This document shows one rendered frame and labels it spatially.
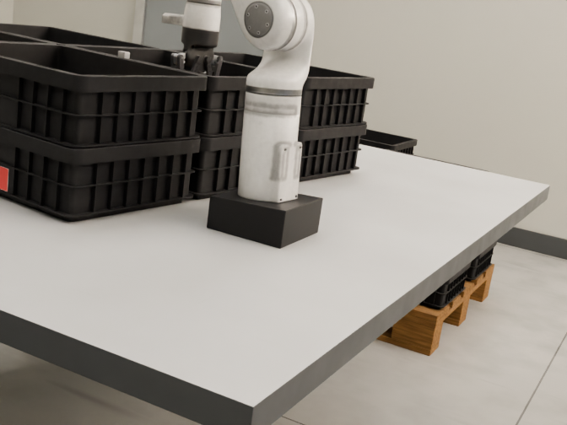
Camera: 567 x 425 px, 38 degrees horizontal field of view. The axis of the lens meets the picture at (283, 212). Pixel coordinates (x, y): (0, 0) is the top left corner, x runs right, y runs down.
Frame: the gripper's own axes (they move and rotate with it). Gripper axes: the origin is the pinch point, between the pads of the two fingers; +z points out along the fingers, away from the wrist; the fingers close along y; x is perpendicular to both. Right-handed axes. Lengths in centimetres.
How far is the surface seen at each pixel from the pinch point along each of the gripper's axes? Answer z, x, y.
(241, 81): -6.8, -20.0, -10.2
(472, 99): 14, 52, 280
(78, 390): 86, 37, 10
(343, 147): 8.5, -18.9, 32.6
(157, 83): -6.4, -20.1, -32.3
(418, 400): 85, -30, 81
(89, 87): -6, -20, -47
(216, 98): -3.5, -18.9, -15.5
